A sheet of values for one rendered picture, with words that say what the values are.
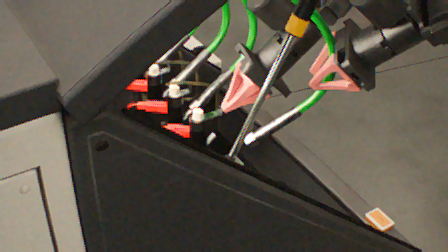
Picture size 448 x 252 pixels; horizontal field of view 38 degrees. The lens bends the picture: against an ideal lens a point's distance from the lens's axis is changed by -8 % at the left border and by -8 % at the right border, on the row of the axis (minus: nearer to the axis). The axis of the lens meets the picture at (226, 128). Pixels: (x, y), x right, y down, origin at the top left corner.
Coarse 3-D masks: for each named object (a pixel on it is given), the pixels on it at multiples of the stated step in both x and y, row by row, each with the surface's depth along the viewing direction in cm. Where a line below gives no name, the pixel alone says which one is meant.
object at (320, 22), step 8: (296, 0) 93; (312, 16) 95; (320, 16) 96; (320, 24) 96; (328, 32) 97; (328, 40) 98; (328, 48) 99; (336, 72) 102; (328, 80) 102; (312, 96) 104; (320, 96) 103; (304, 104) 104; (312, 104) 104
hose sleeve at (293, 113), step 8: (288, 112) 105; (296, 112) 104; (272, 120) 106; (280, 120) 105; (288, 120) 105; (264, 128) 106; (272, 128) 105; (280, 128) 106; (256, 136) 106; (264, 136) 106
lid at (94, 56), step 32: (32, 0) 64; (64, 0) 61; (96, 0) 59; (128, 0) 56; (160, 0) 54; (192, 0) 54; (224, 0) 56; (32, 32) 61; (64, 32) 58; (96, 32) 56; (128, 32) 54; (160, 32) 54; (64, 64) 55; (96, 64) 53; (128, 64) 54; (64, 96) 53; (96, 96) 54
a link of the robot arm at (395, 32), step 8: (408, 16) 88; (400, 24) 90; (408, 24) 89; (416, 24) 89; (384, 32) 92; (392, 32) 91; (400, 32) 90; (408, 32) 90; (416, 32) 89; (384, 40) 93; (392, 40) 92; (400, 40) 91; (408, 40) 91; (416, 40) 91; (424, 40) 91; (392, 48) 92; (400, 48) 92; (408, 48) 93
